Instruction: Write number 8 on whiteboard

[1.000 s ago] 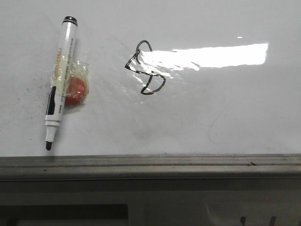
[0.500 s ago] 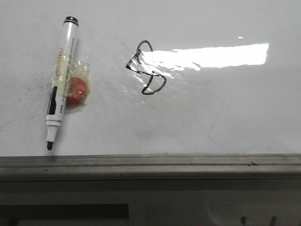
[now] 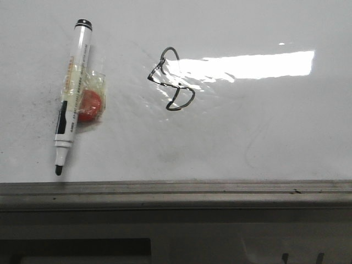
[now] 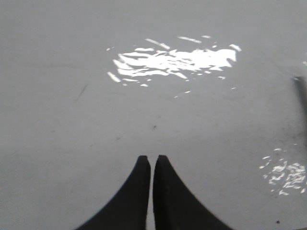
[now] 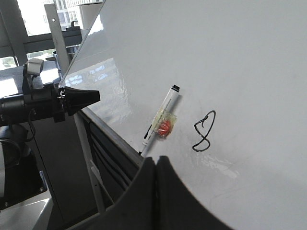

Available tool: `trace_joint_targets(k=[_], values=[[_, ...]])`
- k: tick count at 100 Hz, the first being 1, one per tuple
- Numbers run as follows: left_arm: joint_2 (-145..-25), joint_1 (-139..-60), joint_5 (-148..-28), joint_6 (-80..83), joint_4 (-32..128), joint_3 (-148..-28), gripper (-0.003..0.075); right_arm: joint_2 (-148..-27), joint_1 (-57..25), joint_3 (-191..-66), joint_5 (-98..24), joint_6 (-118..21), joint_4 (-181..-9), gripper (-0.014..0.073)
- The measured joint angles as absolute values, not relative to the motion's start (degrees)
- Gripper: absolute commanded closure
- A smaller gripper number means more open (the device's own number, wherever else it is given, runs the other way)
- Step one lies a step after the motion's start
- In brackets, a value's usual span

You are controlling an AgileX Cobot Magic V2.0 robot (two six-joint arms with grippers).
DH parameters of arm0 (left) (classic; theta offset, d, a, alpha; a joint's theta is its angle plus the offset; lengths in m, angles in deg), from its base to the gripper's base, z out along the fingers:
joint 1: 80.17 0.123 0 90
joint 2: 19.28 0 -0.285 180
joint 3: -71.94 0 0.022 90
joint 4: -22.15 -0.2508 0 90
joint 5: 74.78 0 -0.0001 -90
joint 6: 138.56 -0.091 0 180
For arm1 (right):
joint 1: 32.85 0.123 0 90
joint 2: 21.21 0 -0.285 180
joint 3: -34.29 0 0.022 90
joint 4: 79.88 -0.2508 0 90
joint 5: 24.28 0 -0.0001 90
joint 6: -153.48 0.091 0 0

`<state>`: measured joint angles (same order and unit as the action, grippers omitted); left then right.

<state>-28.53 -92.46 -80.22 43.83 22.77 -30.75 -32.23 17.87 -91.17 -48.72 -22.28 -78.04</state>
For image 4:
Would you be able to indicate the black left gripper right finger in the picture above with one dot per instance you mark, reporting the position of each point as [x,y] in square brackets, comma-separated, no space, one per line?
[175,207]

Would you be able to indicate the white whiteboard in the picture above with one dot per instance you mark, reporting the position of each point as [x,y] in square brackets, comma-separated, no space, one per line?
[87,86]

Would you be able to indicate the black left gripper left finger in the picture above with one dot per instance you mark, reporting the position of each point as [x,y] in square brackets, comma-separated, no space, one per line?
[127,210]

